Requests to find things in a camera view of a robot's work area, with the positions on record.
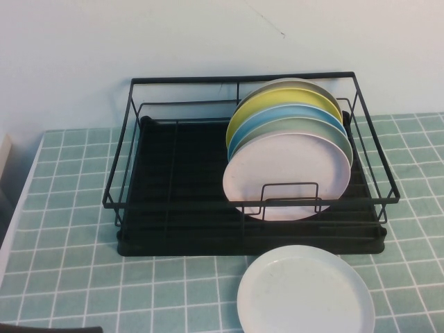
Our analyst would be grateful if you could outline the white round plate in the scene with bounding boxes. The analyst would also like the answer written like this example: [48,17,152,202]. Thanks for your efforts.
[237,244,377,333]

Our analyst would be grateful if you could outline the pink round plate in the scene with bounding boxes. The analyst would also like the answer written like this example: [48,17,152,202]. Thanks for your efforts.
[222,133,351,222]

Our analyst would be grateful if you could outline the yellow round plate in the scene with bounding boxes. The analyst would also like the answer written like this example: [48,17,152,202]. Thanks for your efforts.
[225,88,343,146]

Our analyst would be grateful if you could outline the blue round plate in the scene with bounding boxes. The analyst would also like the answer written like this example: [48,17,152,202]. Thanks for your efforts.
[227,103,348,160]

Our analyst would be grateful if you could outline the grey-green round plate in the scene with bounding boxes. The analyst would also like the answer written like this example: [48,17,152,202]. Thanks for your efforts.
[231,117,354,167]

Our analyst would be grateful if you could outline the beige-grey round plate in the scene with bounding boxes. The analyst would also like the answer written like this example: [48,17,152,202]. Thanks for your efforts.
[235,78,341,112]

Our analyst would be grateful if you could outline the black plastic drip tray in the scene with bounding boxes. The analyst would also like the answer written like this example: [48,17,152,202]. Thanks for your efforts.
[116,110,388,257]

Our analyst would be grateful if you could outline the green checkered tablecloth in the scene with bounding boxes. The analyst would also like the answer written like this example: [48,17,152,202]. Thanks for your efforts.
[0,112,444,333]

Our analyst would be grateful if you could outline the black wire dish rack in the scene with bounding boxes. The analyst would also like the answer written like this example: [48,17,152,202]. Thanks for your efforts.
[102,71,400,240]

